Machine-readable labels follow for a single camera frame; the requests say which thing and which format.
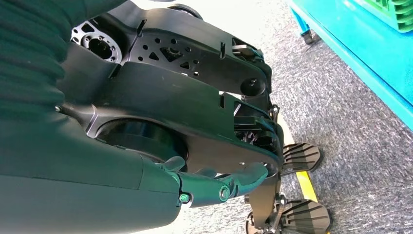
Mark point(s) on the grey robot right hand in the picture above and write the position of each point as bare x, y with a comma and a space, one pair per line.
80, 181

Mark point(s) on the blue steel shelf rack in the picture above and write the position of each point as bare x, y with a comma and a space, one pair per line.
355, 48

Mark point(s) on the robot right leg black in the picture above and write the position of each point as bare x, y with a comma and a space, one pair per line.
177, 103

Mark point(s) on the robot leg black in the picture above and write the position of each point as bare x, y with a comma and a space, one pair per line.
177, 103
193, 48

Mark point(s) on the robot left leg black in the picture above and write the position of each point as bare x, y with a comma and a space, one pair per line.
193, 48

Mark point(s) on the robot left foot black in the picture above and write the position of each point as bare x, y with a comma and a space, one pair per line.
301, 158

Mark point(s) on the robot foot black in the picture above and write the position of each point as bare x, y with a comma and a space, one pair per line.
301, 158
303, 216

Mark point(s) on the robot right foot black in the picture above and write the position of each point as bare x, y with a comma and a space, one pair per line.
303, 216

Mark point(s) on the yellow floor tape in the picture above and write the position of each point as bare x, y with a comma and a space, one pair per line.
306, 187

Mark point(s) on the black caster wheel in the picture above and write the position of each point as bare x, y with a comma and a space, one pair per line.
309, 37

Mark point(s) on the green plastic crate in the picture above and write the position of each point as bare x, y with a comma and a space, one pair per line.
397, 16

